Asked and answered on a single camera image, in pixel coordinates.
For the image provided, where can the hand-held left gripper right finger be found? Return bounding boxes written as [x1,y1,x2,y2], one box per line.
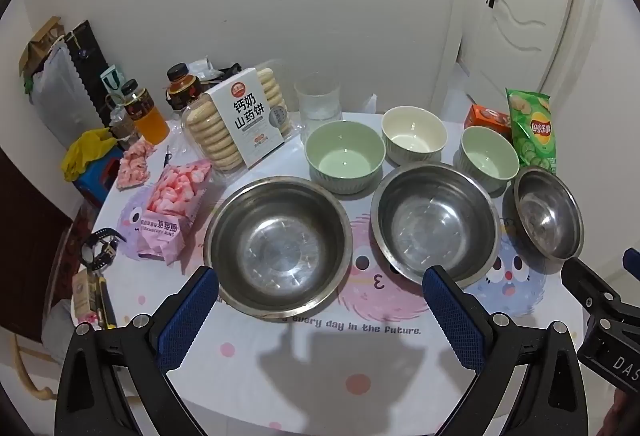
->
[422,266,591,436]

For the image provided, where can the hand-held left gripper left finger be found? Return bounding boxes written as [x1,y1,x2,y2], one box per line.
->
[54,266,221,436]

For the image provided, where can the small steel bowl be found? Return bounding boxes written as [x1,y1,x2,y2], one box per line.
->
[514,166,585,261]

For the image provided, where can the medium steel bowl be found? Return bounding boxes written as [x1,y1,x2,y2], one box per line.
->
[371,162,502,289]

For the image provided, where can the large steel bowl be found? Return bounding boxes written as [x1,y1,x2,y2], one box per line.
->
[204,176,353,319]

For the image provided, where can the green ribbed bowl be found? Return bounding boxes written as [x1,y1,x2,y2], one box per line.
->
[454,126,521,194]
[305,121,387,195]

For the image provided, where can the cream ribbed bowl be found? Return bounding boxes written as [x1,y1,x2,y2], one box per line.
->
[381,106,448,167]

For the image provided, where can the small brown box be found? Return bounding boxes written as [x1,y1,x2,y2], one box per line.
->
[71,272,118,331]

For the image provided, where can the black wristwatch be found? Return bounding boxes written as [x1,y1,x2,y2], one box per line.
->
[80,227,123,273]

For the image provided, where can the pink strawberry snack bag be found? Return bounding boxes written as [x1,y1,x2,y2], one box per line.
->
[117,159,213,265]

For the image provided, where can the green chips bag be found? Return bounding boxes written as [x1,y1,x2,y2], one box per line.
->
[505,88,558,177]

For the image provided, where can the small pink snack bag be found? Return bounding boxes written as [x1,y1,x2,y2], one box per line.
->
[116,139,153,191]

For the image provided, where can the blue plastic stool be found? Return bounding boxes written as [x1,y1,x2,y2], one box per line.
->
[74,151,126,207]

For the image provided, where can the wooden chair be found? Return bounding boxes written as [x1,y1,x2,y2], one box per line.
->
[12,331,63,402]

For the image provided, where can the dark wooden cabinet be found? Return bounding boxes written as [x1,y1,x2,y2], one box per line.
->
[0,148,81,311]

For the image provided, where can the yellow cloth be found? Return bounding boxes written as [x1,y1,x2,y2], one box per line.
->
[61,128,119,183]

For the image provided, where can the orange biscuit box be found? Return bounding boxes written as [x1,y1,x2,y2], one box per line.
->
[464,104,513,141]

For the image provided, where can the orange juice bottle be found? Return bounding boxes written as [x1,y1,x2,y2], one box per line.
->
[121,79,171,145]

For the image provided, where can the biscuit tray pack white label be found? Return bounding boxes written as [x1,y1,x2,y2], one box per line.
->
[181,67,291,174]

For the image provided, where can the white door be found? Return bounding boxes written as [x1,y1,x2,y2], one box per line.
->
[457,0,583,114]

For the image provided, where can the dark drink bottle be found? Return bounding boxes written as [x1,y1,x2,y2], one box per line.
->
[166,63,203,113]

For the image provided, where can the mint green container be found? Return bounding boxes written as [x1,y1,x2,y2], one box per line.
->
[100,64,126,106]

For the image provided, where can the white plastic wrapper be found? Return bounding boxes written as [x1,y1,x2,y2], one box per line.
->
[192,57,221,84]

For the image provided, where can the clear drinking glass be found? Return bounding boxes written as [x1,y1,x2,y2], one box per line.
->
[294,72,343,145]

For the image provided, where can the white plastic bag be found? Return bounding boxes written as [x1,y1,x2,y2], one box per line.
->
[36,40,101,151]

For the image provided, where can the black bag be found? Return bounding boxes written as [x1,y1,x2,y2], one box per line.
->
[64,20,112,127]

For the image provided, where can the brown paper bag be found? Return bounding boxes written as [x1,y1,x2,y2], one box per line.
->
[19,16,63,79]

